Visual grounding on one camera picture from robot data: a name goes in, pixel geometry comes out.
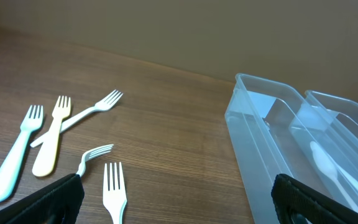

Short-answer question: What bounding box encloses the white fork top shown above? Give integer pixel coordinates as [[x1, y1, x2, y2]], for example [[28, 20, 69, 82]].
[[29, 89, 124, 149]]

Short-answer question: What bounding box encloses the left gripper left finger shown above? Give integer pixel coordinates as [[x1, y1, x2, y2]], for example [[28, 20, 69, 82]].
[[0, 174, 85, 224]]

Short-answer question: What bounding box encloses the bent white plastic fork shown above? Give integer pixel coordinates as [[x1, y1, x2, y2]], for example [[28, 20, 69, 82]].
[[76, 144, 114, 177]]

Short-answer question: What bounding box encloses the white fork near gripper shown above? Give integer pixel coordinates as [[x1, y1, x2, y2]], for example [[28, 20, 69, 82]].
[[103, 162, 127, 224]]

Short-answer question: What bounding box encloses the white thick-handled spoon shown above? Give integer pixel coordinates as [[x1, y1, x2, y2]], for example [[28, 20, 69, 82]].
[[310, 141, 358, 213]]

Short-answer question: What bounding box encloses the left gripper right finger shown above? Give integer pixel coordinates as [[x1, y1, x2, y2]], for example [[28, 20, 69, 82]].
[[271, 174, 358, 224]]

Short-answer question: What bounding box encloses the right clear plastic container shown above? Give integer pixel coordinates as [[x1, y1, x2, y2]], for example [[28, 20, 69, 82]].
[[291, 90, 358, 210]]

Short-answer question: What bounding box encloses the light blue plastic fork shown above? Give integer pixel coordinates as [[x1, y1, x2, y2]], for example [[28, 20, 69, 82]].
[[0, 105, 44, 202]]

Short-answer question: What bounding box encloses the yellow plastic fork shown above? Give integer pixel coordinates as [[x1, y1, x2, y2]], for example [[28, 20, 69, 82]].
[[32, 96, 71, 177]]

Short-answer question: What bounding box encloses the clear plastic container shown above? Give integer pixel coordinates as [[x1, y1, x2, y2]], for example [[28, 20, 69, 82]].
[[225, 73, 358, 223], [291, 90, 358, 210]]

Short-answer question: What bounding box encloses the left clear plastic container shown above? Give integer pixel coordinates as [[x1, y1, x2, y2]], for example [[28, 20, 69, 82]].
[[225, 73, 358, 223]]

